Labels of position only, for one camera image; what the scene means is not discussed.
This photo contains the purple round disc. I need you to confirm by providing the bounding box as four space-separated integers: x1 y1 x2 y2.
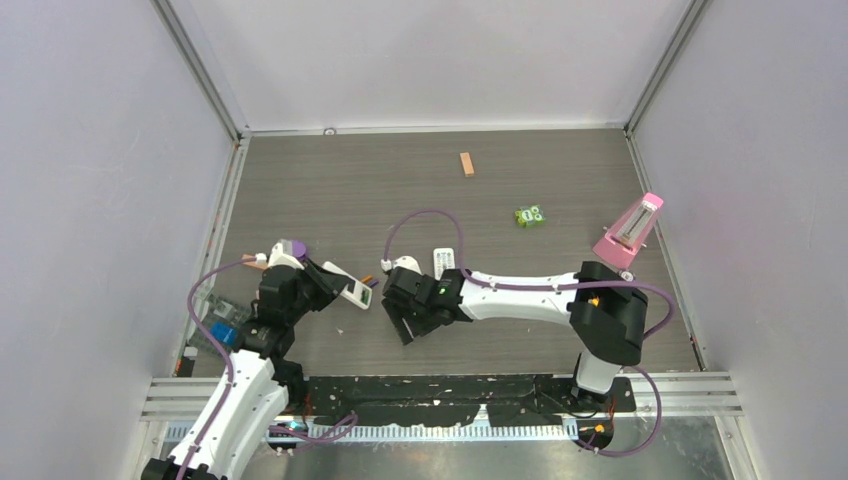
283 240 308 260

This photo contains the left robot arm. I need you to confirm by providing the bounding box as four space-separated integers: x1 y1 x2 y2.
141 259 354 479

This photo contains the pink metronome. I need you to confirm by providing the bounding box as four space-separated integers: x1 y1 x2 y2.
592 192 664 270

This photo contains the large white remote control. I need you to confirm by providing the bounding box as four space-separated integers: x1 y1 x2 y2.
322 261 373 310

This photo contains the small white remote control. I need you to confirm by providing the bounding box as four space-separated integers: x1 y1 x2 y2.
432 247 456 279

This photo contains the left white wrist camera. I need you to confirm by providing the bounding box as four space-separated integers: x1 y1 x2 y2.
266 239 306 269

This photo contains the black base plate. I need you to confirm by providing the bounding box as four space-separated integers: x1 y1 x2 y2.
303 374 636 427

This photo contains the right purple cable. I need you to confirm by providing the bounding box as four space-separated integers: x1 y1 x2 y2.
382 209 678 458

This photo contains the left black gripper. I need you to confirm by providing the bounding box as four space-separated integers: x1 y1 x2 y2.
285 258 348 325

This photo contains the small wooden block left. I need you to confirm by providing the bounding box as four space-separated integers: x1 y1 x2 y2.
241 253 268 271

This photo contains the blue lego brick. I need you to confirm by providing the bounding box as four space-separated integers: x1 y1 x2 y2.
209 323 238 347

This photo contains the grey lego baseplate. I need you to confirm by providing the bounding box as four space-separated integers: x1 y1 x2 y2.
185 293 252 357

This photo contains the green monster cube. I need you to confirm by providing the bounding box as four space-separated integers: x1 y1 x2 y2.
514 204 546 228

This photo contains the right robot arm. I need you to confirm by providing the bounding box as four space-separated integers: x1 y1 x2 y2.
382 257 648 411

